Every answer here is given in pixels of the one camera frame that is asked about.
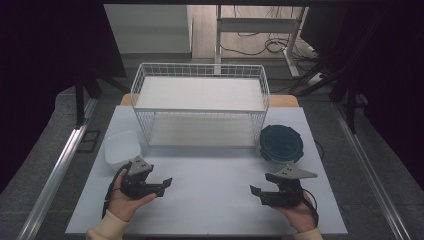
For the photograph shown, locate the black stand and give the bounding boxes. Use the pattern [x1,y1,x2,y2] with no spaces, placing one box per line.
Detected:
[289,56,369,135]
[73,64,130,130]

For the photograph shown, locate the dark curtain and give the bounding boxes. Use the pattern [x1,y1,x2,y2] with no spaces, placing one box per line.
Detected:
[300,4,424,192]
[0,0,128,195]

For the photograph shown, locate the black floor cables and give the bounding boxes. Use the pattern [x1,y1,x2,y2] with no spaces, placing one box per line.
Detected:
[219,5,319,64]

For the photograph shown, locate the person's left hand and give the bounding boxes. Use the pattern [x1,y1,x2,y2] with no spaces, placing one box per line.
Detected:
[107,168,158,223]

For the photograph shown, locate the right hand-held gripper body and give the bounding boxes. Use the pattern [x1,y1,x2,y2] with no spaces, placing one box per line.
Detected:
[266,164,319,208]

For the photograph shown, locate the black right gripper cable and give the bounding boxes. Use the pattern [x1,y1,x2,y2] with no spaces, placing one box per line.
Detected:
[301,188,320,228]

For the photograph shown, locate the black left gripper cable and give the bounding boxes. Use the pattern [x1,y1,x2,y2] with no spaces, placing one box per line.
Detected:
[101,161,133,220]

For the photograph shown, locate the black floor bracket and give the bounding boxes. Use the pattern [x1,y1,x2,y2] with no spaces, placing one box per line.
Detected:
[76,129,102,154]

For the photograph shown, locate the person's right hand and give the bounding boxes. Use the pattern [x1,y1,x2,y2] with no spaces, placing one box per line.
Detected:
[272,190,318,234]

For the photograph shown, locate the white metal desk frame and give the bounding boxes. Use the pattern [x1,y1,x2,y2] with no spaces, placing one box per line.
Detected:
[214,4,310,79]

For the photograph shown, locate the white plastic container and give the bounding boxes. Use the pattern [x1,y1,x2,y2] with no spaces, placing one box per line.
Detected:
[103,129,143,172]

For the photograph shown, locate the white cabinet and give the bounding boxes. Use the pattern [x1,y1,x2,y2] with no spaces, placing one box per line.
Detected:
[103,3,193,55]

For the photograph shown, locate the dark blue round lid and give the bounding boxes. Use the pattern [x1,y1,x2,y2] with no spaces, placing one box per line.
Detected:
[258,124,305,165]

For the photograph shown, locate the white wire shelf rack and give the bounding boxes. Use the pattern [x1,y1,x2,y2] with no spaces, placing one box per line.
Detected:
[130,62,271,150]

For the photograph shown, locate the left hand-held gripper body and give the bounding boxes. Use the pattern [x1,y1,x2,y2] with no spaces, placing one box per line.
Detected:
[119,155,154,200]

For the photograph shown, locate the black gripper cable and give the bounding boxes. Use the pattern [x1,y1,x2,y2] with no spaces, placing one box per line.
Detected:
[101,161,133,220]
[301,188,320,228]

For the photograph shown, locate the wooden table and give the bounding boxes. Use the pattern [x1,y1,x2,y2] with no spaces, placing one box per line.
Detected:
[119,93,300,108]

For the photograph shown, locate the white power strip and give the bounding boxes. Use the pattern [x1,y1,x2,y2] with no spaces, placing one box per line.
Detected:
[305,71,323,87]

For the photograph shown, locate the black cable at table edge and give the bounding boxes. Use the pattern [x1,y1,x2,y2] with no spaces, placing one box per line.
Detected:
[314,138,325,161]

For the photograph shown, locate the metal floor rail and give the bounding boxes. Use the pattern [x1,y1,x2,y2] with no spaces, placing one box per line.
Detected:
[332,101,414,240]
[15,97,100,240]

